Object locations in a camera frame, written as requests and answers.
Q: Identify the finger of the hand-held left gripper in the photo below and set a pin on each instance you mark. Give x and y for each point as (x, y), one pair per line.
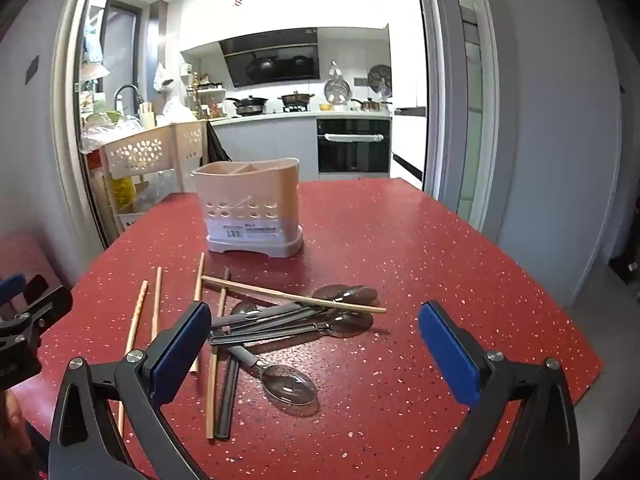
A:
(10, 287)
(50, 302)

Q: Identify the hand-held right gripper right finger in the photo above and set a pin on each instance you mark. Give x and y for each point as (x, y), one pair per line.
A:
(447, 355)

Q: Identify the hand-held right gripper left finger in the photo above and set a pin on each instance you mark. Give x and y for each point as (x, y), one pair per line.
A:
(182, 355)

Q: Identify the wooden chopstick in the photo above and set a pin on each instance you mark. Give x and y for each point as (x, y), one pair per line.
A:
(134, 335)
(157, 300)
(214, 390)
(200, 280)

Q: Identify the black chopstick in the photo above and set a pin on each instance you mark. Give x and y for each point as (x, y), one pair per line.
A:
(228, 405)
(220, 410)

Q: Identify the metal spoons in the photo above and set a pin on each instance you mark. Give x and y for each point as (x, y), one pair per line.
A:
(290, 385)

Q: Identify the pale bamboo chopstick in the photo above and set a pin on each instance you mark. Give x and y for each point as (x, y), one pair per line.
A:
(280, 294)

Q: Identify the beige plastic utensil holder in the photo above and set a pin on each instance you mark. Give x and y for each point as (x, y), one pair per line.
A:
(250, 195)

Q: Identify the yellow cooking oil bottle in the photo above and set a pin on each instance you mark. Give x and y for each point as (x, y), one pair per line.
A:
(122, 192)

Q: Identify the clear plastic bag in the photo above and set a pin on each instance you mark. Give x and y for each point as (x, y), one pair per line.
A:
(155, 187)

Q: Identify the beige plastic basket cart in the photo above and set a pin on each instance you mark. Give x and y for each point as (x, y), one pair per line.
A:
(135, 152)

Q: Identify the clear crumpled plastic bags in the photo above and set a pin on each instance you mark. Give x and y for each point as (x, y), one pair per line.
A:
(107, 132)

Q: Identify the green plastic basin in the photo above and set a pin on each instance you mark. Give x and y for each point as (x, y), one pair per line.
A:
(105, 117)

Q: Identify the beige sink chopstick caddy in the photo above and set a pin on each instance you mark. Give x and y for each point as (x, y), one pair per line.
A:
(147, 116)

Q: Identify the black built-in oven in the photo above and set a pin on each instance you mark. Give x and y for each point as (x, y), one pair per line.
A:
(352, 152)

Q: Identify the black kitchen faucet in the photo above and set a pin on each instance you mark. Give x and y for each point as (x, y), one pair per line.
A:
(127, 86)

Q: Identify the white hanging plastic bag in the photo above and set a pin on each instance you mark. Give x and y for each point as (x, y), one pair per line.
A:
(162, 77)

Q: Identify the black wok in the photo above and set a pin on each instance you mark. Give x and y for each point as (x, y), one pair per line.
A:
(248, 105)

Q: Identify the spice rack with bottles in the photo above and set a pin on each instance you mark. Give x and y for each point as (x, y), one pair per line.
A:
(207, 95)

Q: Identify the small metal saucepan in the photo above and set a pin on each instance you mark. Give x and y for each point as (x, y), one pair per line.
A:
(372, 105)

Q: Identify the grey sliding glass door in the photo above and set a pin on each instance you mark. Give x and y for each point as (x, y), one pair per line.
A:
(460, 85)

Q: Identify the white refrigerator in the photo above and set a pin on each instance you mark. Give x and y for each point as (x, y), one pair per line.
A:
(407, 85)

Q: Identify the lidded metal cooking pot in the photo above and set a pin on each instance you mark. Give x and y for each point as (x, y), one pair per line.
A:
(296, 99)

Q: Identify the round dark hanging trivet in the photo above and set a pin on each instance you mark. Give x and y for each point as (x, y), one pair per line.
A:
(380, 77)

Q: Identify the round metal steamer rack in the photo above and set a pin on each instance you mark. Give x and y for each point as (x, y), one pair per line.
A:
(336, 91)

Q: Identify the black range hood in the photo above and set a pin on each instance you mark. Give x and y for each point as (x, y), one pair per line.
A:
(270, 65)

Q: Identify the dark wall switch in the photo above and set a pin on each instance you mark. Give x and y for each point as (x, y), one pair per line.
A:
(32, 69)

